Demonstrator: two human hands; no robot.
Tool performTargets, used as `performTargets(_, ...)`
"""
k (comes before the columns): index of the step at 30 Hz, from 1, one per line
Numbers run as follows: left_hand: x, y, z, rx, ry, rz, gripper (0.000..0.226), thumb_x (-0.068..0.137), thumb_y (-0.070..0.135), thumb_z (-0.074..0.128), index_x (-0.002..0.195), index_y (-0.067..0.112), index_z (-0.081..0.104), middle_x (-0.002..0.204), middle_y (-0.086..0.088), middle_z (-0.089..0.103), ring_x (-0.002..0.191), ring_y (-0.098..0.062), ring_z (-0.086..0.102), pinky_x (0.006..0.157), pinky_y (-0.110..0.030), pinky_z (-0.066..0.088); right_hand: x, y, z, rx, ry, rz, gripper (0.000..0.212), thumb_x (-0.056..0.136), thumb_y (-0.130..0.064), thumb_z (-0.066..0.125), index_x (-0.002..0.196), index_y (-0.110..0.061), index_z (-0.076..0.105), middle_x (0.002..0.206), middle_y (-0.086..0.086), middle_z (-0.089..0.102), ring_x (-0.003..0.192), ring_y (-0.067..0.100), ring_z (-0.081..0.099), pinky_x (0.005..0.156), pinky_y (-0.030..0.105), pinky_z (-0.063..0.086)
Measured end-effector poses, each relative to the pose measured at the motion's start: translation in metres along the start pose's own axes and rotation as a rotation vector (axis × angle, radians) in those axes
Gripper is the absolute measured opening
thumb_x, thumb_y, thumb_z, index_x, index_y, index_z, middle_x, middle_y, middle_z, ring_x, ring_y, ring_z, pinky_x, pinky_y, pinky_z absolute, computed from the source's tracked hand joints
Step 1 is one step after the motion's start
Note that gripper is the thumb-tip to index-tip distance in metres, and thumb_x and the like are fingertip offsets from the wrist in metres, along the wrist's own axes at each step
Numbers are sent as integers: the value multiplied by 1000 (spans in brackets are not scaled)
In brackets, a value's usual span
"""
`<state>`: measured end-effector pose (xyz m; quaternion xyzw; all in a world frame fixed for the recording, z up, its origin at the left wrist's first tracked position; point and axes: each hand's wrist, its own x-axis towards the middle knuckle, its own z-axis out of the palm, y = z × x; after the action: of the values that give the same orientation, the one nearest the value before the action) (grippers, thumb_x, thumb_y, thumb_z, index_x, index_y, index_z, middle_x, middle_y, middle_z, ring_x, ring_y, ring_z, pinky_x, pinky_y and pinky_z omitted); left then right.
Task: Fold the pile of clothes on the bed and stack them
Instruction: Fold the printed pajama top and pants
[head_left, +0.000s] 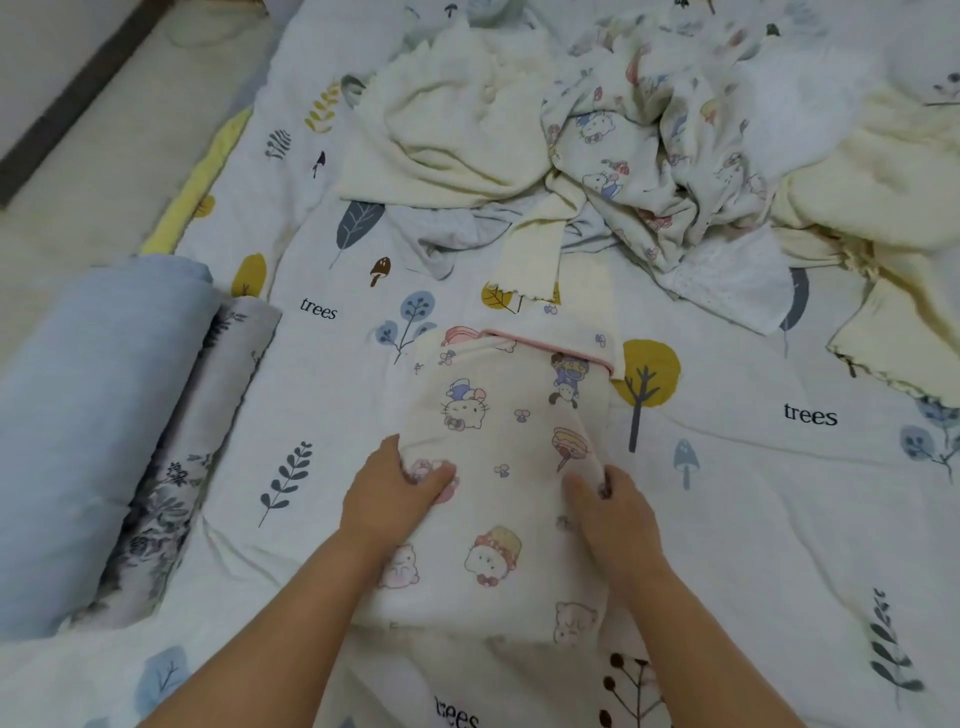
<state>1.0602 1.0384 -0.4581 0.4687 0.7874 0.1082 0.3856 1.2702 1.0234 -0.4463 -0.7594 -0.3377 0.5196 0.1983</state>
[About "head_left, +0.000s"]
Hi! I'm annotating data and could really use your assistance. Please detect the person's left hand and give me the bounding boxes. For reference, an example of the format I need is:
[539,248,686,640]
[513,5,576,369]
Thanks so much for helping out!
[337,435,459,564]

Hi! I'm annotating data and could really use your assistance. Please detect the person's right hand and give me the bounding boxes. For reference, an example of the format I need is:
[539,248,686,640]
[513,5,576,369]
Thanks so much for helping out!
[559,462,669,590]

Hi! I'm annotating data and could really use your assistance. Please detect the cartoon print pajama top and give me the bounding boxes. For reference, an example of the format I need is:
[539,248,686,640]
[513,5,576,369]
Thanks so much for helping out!
[352,322,624,650]

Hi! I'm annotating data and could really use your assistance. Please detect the bed with leaf print bedding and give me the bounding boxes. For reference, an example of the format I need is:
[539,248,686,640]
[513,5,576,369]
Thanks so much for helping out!
[0,0,960,728]

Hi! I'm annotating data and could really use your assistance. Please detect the light blue denim jeans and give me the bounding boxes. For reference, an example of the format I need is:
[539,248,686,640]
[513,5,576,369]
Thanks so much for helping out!
[0,255,227,644]

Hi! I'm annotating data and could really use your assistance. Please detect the cartoon print pyjama trousers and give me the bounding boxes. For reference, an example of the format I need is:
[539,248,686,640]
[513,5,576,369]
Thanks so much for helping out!
[540,15,782,272]

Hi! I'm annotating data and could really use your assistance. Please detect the person's left forearm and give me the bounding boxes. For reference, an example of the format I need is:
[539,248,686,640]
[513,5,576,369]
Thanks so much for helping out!
[142,532,399,728]

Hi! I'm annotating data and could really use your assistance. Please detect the person's right forearm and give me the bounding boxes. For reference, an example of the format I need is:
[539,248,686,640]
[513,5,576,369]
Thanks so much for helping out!
[615,555,804,728]

